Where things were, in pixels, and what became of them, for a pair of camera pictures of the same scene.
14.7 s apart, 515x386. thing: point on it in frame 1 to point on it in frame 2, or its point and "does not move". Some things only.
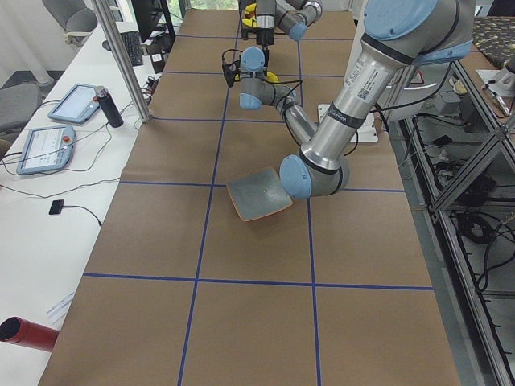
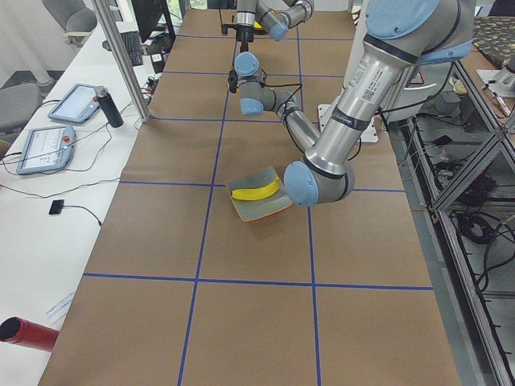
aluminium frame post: x=110 y=30 does not move
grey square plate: x=258 y=194 does not move
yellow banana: x=272 y=77 to x=256 y=193
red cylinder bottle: x=20 y=330 does not move
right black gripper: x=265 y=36 to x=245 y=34
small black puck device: x=56 y=207 does not move
